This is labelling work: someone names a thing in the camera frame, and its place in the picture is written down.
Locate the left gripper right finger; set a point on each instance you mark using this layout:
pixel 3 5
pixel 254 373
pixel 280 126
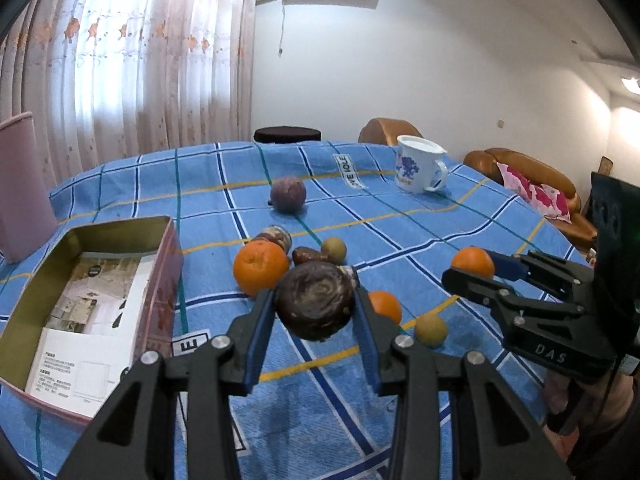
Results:
pixel 493 434

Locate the dark round stool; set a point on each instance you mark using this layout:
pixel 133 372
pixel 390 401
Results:
pixel 286 135

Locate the person's right hand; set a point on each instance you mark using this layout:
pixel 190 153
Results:
pixel 601 406

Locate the small orange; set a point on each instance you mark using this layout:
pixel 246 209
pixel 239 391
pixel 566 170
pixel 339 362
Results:
pixel 386 304
pixel 474 260

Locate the brown sliced root piece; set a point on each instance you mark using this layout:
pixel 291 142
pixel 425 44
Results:
pixel 276 235

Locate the purple passion fruit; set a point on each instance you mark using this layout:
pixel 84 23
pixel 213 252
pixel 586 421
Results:
pixel 288 195

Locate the pink plastic pitcher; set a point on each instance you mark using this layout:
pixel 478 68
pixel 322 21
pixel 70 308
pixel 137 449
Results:
pixel 27 217

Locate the printed paper in box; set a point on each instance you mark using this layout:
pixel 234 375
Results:
pixel 90 334

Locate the black camera mount box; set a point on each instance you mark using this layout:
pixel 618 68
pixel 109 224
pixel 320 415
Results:
pixel 615 286

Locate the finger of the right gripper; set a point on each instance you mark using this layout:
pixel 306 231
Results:
pixel 480 289
pixel 555 276

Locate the large orange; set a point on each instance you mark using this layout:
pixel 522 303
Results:
pixel 259 265

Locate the brown leather armchair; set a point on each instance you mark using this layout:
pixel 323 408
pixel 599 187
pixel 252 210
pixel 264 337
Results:
pixel 386 131

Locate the white blue enamel mug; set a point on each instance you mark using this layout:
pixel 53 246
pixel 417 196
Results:
pixel 420 165

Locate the tan longan front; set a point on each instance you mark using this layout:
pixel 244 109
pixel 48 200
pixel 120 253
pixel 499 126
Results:
pixel 431 330

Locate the sheer floral curtain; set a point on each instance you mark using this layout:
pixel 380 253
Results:
pixel 112 79

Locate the dark brown round fruit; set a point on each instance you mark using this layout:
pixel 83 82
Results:
pixel 316 299

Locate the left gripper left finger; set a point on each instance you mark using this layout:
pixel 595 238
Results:
pixel 133 434

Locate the small tan longan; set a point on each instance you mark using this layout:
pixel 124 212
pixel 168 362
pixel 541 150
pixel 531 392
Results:
pixel 334 249

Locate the brown leather sofa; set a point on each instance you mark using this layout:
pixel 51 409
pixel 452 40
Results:
pixel 580 231

